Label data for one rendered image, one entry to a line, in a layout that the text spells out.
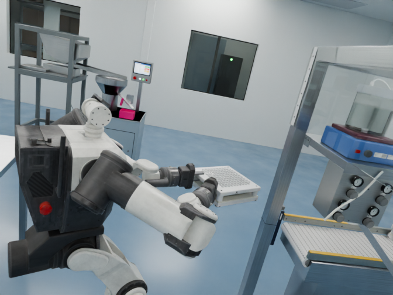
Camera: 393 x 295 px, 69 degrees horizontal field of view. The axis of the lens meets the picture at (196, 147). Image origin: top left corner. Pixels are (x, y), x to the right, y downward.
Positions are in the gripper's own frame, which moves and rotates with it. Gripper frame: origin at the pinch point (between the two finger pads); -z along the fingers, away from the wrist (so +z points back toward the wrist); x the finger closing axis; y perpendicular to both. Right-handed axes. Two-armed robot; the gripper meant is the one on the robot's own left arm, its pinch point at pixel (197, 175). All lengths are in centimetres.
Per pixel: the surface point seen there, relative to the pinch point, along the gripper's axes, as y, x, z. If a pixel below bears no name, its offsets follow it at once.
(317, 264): 47, 18, -36
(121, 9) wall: -481, -97, -52
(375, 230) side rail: 38, 15, -88
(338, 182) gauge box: 47, -20, -30
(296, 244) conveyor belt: 36, 17, -36
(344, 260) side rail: 51, 15, -46
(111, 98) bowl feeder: -231, 16, -2
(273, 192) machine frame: 14.9, 2.9, -35.1
